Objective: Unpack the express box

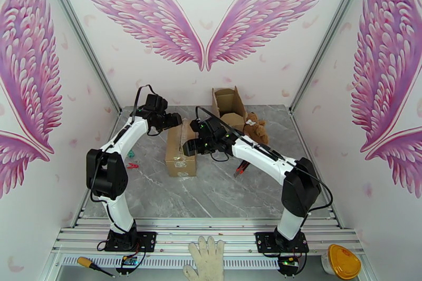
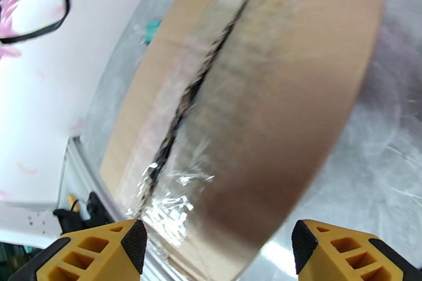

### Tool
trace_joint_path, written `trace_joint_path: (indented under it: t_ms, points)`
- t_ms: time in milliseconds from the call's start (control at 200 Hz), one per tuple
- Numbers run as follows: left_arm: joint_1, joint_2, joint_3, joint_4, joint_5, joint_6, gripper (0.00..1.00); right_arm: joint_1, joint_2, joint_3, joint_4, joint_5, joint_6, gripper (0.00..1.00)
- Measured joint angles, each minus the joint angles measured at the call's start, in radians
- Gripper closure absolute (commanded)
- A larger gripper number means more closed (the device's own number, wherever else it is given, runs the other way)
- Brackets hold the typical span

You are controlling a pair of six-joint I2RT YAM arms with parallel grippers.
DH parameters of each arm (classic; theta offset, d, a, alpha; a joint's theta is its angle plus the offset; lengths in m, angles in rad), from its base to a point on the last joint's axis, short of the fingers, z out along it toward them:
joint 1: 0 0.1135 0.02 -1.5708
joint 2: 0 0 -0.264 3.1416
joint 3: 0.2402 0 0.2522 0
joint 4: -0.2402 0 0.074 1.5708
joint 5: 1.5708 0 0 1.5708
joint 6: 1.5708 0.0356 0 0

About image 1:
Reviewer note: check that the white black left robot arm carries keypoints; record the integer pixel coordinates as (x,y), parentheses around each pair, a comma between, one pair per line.
(132,131)

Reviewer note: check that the aluminium corner post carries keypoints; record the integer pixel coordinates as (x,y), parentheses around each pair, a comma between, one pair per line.
(329,39)
(82,39)

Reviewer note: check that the white tub with yellow lid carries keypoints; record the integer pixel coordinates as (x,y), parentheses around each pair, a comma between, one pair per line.
(343,262)

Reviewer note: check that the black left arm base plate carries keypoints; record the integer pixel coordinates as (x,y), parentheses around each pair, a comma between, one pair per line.
(148,240)

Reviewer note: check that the brown plush dog toy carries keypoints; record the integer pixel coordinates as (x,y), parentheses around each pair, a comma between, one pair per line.
(257,131)

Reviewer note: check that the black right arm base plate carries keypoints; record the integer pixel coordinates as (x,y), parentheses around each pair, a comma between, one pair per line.
(263,242)

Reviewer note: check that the green circuit board on plate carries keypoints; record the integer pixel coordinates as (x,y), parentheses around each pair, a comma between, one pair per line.
(288,261)
(129,261)

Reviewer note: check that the white knitted work glove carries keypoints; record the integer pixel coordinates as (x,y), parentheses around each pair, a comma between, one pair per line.
(206,260)

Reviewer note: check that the taped brown cardboard box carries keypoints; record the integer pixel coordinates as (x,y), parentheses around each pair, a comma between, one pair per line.
(176,158)

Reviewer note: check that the cardboard box with plush dog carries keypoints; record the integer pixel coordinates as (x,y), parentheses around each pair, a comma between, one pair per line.
(227,102)

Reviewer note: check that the red utility knife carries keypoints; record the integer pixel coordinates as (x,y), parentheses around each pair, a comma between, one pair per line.
(240,170)

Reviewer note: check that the aluminium rail frame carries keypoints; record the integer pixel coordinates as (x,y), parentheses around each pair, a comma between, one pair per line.
(184,227)

